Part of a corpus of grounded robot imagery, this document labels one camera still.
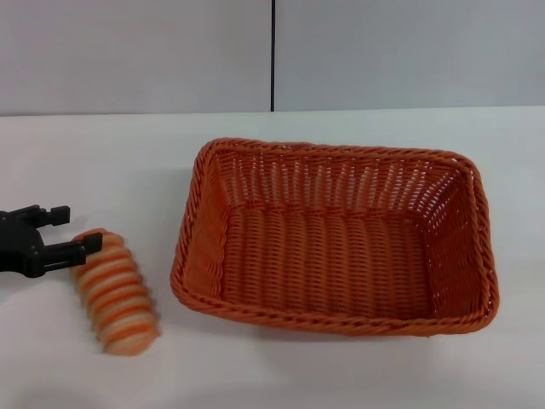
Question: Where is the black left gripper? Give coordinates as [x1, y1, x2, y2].
[0, 204, 104, 279]

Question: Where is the orange striped toy bread loaf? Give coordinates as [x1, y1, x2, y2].
[72, 228, 164, 357]

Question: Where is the orange woven plastic basket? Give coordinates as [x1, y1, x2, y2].
[169, 136, 498, 337]

